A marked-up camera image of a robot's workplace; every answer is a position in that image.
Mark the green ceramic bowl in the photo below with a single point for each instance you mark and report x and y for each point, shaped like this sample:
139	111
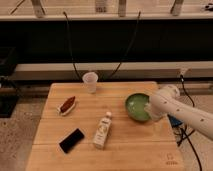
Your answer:
135	105

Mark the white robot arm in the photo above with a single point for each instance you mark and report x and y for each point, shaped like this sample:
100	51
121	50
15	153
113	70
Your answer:
164	101

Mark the translucent plastic cup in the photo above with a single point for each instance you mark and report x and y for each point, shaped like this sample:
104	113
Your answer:
90	80

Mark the brown brush on white tray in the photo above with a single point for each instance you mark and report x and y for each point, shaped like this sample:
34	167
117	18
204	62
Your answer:
67	106

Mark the white plastic bottle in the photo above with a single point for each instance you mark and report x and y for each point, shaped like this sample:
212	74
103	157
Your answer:
102	131

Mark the black rectangular block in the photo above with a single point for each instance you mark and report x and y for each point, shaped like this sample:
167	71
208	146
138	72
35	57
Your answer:
70	141

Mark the blue connector plug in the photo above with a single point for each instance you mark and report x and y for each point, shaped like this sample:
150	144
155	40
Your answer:
174	122

